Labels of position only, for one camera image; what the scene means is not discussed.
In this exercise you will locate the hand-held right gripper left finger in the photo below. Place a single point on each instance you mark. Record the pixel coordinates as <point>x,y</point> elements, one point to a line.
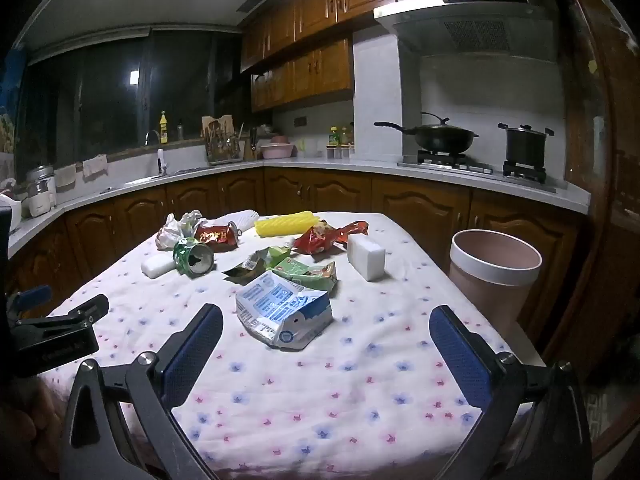
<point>192,355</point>

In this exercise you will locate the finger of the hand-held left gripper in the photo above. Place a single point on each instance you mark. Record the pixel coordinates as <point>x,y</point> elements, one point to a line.
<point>30,299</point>
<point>75,312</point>

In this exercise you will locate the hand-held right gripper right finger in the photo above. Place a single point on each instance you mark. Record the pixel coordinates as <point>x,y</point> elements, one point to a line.
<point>460,355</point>

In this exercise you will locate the pink trash bin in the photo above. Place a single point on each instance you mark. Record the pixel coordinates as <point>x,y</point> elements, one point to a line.
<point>492,285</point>

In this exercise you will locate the white foam net sleeve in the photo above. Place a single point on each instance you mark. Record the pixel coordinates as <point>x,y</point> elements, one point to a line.
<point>235,219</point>

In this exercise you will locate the person's left hand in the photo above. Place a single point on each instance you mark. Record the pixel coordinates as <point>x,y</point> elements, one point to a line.
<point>20,430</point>

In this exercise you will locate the white red kitchen appliance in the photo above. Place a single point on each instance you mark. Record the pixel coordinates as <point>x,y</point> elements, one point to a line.
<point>7,210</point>

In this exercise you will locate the small white foam block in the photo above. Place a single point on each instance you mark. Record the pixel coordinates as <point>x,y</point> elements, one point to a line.
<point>154,265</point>

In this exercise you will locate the dark gold wrapper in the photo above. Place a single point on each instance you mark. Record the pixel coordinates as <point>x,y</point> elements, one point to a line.
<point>240,271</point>

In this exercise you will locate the crushed green can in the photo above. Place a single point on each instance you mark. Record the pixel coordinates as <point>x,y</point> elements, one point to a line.
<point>192,257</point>

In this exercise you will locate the blue white milk carton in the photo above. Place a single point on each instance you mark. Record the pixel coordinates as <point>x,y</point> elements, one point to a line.
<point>282,312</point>

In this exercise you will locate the white rice cooker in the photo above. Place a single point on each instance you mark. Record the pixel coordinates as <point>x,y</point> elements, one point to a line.
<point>40,192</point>

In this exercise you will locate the crushed red can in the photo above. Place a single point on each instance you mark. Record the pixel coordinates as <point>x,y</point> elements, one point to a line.
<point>217,237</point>

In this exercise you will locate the crumpled white tissue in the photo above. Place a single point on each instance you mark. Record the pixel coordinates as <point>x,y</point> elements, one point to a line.
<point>172,230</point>

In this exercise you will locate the green torn wrapper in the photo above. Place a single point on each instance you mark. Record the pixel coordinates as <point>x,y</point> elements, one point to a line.
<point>272,256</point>

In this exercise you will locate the white hanging cloth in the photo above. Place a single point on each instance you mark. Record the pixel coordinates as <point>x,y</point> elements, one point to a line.
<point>95,164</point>
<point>65,175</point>

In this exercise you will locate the large white foam block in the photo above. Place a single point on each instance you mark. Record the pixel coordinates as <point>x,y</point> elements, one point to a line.
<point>366,258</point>

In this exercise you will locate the floral tablecloth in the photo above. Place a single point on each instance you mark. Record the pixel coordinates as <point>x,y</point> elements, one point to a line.
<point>325,385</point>

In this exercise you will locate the green snack packet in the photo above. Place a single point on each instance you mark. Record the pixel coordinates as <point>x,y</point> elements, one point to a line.
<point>307,272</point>

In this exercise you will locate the yellow foam net sleeve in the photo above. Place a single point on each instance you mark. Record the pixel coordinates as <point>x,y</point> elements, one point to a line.
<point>287,223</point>

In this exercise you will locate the wooden lower cabinets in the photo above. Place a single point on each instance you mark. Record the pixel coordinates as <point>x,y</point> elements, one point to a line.
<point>400,200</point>

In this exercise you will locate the wooden cabinets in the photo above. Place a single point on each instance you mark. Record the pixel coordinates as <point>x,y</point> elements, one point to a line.
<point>400,200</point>
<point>340,10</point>

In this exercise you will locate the white tap filter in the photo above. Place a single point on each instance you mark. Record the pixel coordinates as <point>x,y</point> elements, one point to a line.
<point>161,160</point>

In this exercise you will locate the red snack wrapper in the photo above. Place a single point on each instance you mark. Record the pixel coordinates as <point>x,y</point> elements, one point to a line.
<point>325,237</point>

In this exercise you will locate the wooden door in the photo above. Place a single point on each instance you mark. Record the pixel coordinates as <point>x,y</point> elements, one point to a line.
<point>615,260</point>

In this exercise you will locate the chrome faucet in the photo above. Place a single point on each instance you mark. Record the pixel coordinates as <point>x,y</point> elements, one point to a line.
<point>151,136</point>

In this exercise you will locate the gas stove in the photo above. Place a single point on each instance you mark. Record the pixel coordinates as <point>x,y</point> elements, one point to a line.
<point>460,162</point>

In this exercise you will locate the dish rack with utensils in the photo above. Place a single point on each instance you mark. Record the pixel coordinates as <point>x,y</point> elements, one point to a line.
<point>222,147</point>

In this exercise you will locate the clear bottle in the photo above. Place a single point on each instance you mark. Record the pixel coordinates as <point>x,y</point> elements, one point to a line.
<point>180,130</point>

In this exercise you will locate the yellow dish soap bottle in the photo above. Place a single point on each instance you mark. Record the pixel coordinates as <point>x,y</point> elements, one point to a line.
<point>163,121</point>

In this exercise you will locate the knife block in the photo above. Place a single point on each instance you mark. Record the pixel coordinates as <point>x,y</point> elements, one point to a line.
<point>250,149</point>

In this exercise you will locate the black wok with lid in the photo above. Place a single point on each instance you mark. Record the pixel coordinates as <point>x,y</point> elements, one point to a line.
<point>440,136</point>

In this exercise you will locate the black stock pot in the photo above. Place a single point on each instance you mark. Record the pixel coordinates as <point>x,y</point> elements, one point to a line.
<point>525,144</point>

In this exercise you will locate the pink basin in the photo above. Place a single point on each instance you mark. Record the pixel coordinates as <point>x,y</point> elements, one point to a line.
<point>277,150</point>

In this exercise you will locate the dark window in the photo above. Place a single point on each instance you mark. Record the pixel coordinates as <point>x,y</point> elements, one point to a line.
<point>125,85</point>

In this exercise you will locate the seasoning jar set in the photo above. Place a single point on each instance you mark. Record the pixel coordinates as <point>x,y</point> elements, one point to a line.
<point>340,151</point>

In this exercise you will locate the oil bottle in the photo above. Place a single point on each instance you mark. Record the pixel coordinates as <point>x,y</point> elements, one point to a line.
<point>344,135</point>

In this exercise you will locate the yellow cap bottle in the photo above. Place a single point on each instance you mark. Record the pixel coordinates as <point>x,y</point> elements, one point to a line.
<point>334,136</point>

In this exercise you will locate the steel range hood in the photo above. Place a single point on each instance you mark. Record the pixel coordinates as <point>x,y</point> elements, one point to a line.
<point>470,25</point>

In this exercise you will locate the ceiling vent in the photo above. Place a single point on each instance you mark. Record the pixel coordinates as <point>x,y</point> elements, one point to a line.
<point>250,5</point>

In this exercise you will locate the wooden upper cabinets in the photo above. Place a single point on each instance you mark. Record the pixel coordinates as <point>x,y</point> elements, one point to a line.
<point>340,10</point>

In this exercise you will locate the blue wall poster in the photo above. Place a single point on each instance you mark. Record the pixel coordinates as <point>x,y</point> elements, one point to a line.
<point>10,105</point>

